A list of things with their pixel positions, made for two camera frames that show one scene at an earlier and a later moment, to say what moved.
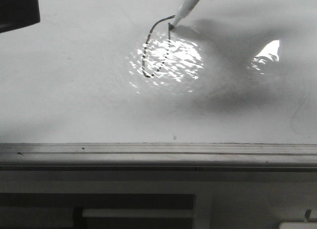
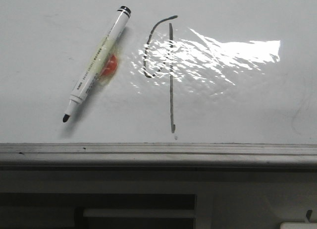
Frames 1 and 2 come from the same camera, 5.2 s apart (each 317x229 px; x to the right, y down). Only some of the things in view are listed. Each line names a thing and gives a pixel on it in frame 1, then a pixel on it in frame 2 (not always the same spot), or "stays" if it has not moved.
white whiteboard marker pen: x=191 y=2 -> x=98 y=60
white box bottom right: x=298 y=225 stays
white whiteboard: x=106 y=67 stays
